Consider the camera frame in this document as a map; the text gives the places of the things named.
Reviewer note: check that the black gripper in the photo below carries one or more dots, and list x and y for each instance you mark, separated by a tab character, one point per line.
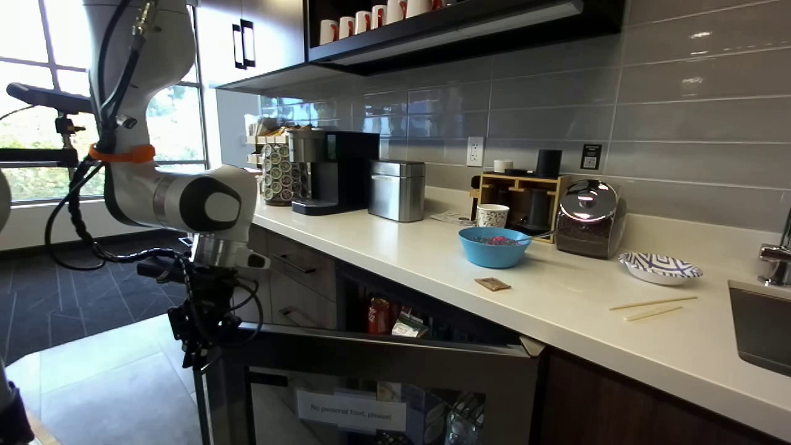
211	297

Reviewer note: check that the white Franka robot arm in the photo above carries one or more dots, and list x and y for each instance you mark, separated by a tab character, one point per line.
149	199

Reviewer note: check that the pale blue door label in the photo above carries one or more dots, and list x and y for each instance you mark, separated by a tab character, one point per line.
350	409

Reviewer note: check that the grey upper cabinet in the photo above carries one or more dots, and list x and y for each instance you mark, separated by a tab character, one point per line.
275	40

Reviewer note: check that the plain dark wood cabinet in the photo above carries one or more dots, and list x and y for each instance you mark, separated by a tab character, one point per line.
619	404

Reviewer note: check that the red drink can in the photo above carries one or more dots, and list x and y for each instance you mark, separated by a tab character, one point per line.
379	315

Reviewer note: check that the coffee pod rack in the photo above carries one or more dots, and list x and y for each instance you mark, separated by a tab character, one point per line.
275	168

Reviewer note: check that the silver foil pouch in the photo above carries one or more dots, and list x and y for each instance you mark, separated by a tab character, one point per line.
409	325

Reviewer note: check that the black coffee machine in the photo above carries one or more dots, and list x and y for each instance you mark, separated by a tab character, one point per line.
347	168

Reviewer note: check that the silver toaster oven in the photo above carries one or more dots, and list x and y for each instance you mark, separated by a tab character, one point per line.
397	192

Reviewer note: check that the brown paper packet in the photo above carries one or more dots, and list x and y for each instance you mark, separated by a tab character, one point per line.
494	286

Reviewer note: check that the blue bowl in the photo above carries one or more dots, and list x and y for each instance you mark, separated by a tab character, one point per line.
495	250

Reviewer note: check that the white paper cup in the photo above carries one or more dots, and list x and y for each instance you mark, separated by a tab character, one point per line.
494	215

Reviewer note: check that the white red mug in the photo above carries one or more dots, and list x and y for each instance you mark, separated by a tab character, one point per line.
379	15
346	27
362	24
328	30
397	10

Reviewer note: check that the window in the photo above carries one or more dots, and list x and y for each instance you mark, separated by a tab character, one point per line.
25	50

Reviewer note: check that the small white cup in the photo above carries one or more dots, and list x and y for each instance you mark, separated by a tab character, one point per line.
504	166

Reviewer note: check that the wooden countertop organizer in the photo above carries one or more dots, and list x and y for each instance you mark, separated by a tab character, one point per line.
520	179

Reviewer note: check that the small black canister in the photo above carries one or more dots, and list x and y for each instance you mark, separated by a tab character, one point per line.
549	163

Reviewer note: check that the wooden stir stick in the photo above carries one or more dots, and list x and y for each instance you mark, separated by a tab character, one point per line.
656	312
656	302

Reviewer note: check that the blue patterned plate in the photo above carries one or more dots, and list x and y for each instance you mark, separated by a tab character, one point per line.
658	268

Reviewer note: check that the steel sink basin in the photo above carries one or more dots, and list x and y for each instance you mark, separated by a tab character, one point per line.
763	330

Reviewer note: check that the chrome gooseneck faucet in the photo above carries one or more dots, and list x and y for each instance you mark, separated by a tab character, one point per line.
779	255

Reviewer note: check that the black camera tripod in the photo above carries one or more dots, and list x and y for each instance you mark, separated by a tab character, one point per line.
51	100

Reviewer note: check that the white wall outlet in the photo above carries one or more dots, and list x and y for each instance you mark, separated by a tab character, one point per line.
475	151

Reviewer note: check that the black wall shelf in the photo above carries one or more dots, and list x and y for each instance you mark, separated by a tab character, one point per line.
495	34

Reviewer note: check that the dark wall switch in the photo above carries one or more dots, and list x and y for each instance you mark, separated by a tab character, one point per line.
591	156

